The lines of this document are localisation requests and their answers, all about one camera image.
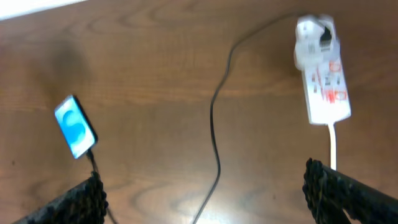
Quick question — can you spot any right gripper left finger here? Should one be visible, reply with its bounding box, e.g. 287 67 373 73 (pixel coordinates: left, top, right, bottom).
14 171 108 224

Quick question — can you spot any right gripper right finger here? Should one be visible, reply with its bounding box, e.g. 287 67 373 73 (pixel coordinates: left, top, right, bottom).
302 159 397 224

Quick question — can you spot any blue Galaxy smartphone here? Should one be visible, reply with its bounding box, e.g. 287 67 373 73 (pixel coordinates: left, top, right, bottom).
54 95 98 159

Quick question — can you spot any white power strip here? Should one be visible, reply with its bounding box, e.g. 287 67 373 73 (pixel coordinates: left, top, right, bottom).
299 46 351 125

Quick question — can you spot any white power strip cord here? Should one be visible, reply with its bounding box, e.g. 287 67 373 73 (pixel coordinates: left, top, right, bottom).
327 123 338 171

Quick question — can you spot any white charger plug adapter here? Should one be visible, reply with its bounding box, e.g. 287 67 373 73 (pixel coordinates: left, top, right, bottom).
294 14 340 71

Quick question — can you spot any black USB charging cable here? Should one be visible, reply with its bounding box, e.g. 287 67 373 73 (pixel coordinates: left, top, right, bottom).
85 12 333 224

